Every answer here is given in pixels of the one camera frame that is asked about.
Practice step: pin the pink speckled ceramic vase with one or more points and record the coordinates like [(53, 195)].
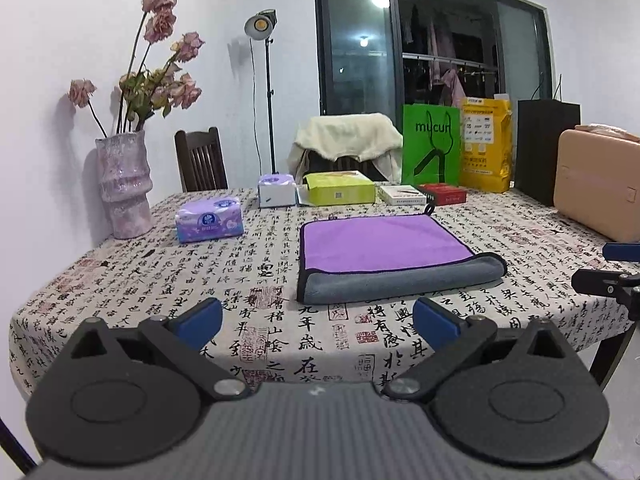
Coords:
[(124, 177)]

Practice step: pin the red flat box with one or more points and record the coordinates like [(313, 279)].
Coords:
[(442, 194)]

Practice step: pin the green mucun paper bag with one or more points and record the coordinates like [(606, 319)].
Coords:
[(431, 152)]

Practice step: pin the dark wooden chair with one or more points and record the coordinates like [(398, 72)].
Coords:
[(200, 160)]

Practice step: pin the white flat box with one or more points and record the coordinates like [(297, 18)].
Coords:
[(401, 195)]

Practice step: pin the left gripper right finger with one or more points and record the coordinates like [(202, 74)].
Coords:
[(509, 396)]

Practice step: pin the studio light on stand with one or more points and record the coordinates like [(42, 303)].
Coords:
[(260, 27)]

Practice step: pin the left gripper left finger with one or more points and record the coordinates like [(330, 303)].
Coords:
[(119, 396)]

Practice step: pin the white purple tissue pack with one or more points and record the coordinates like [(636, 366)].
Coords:
[(277, 190)]

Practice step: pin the black paper bag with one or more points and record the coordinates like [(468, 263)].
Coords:
[(540, 121)]

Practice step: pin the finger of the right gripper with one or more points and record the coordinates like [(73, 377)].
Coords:
[(621, 251), (603, 283)]

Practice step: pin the beige pink case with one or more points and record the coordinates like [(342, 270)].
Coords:
[(597, 180)]

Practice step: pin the cream cloth on chair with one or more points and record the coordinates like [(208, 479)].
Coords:
[(363, 137)]

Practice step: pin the lime green cardboard box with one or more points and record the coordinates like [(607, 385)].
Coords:
[(337, 188)]

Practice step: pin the chair under cream cloth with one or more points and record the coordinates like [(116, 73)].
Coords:
[(318, 164)]

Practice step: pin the dark framed sliding window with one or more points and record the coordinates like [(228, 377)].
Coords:
[(375, 56)]

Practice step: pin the calligraphy print tablecloth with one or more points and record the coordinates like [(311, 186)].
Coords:
[(268, 335)]

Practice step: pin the purple and grey towel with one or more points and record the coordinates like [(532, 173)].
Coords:
[(362, 259)]

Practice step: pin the dried pink rose bouquet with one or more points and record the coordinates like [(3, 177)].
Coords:
[(142, 92)]

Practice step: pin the yellow printed bag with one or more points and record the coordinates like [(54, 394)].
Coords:
[(486, 133)]

